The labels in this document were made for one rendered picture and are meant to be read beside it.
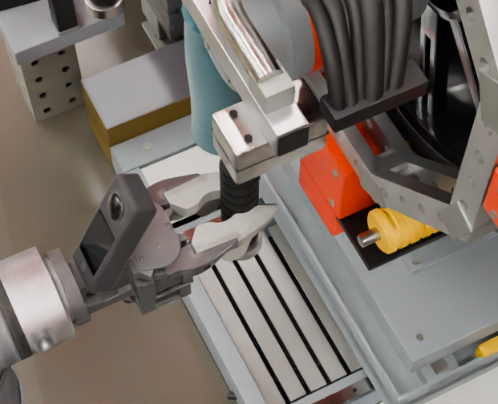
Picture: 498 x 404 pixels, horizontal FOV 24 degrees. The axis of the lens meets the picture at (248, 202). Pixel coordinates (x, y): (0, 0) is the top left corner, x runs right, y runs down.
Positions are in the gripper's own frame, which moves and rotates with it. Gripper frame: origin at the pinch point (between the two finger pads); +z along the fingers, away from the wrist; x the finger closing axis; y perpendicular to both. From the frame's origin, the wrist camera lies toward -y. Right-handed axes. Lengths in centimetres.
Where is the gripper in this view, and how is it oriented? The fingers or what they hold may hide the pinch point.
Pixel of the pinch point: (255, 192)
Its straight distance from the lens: 109.4
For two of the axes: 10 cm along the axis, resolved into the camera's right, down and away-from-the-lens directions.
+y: 0.0, 5.1, 8.6
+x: 4.5, 7.7, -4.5
